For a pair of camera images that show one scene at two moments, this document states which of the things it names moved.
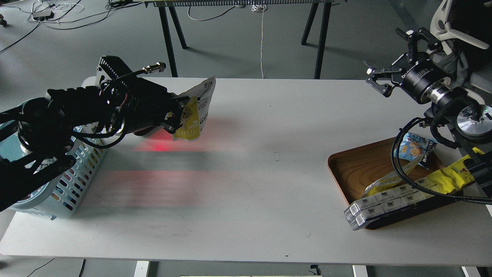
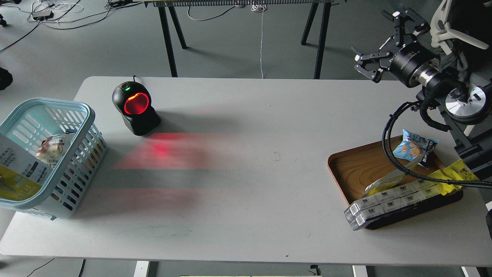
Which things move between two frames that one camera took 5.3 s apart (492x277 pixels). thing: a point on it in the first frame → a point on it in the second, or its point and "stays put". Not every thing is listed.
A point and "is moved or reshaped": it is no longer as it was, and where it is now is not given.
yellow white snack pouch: (195, 110) is moved or reshaped
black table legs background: (172, 4) stays put
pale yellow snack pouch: (377, 186) stays put
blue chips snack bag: (412, 147) stays put
